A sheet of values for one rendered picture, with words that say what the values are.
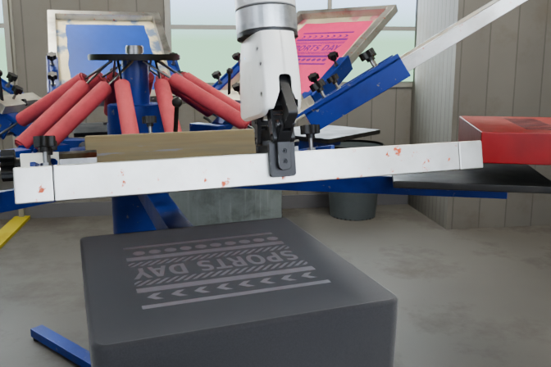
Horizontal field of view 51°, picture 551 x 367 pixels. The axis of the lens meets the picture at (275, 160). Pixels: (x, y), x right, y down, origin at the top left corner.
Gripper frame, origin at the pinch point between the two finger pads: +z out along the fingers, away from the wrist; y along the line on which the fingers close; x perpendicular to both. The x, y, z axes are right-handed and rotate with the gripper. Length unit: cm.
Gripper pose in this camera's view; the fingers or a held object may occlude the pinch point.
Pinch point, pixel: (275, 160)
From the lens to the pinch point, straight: 70.7
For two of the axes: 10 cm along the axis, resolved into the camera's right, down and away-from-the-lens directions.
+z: 0.7, 10.0, -0.1
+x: 9.4, -0.6, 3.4
